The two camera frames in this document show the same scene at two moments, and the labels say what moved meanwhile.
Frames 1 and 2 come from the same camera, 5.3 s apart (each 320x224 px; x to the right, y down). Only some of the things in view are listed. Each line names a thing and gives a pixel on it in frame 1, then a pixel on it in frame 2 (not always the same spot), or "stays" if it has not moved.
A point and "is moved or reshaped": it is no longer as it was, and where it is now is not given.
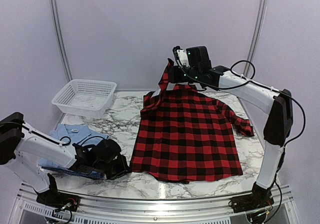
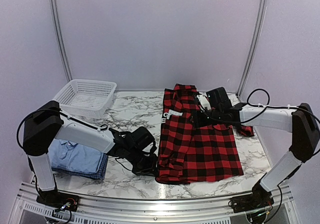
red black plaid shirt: x=185 y=135 is moved or reshaped
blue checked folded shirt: x=93 y=174 stays
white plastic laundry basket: x=85 y=98 stays
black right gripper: x=175 y=78 -> x=198 y=121
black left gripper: x=123 y=168 -> x=148 y=170
